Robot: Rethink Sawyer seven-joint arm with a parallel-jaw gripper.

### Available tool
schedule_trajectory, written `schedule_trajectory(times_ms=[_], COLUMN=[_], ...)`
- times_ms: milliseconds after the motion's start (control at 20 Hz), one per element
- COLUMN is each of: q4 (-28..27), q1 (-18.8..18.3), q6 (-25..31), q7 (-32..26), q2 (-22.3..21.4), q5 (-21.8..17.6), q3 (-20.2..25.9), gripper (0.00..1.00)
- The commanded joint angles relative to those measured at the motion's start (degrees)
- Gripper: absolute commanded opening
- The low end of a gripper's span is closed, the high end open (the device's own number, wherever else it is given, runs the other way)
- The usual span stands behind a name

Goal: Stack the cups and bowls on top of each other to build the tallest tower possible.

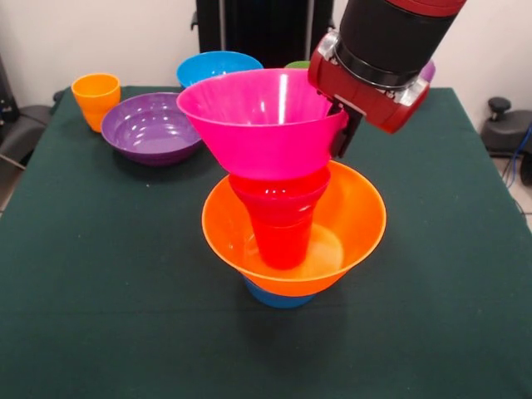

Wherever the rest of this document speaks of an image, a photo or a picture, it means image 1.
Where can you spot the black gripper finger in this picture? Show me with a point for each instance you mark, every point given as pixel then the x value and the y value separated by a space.
pixel 334 109
pixel 347 137

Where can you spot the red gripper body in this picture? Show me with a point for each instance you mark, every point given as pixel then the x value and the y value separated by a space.
pixel 361 93

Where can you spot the purple cup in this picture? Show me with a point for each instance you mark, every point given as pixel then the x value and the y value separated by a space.
pixel 429 70

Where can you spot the large pink bowl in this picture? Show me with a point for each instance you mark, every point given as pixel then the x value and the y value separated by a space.
pixel 270 141

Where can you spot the large orange bowl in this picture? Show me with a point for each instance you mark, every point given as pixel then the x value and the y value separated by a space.
pixel 357 216

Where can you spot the small red bowl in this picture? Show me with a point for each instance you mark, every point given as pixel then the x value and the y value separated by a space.
pixel 282 199

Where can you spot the orange-red cup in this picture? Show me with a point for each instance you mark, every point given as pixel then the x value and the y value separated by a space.
pixel 282 249

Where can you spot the small blue bowl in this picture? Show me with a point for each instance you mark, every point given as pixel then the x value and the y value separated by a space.
pixel 278 301

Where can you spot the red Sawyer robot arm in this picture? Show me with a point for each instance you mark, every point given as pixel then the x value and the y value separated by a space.
pixel 395 33

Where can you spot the green cup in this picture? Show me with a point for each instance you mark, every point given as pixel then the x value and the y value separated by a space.
pixel 297 65

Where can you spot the large blue bowl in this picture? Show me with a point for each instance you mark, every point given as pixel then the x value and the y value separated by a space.
pixel 203 70

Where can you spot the purple bowl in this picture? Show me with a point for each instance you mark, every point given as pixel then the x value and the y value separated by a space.
pixel 149 137

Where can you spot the yellow-orange cup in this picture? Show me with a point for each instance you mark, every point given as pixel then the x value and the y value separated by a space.
pixel 97 104

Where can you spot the dark green tablecloth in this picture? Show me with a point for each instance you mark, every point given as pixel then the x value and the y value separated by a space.
pixel 166 353

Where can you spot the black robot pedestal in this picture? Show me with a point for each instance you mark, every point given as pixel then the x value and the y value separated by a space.
pixel 266 29

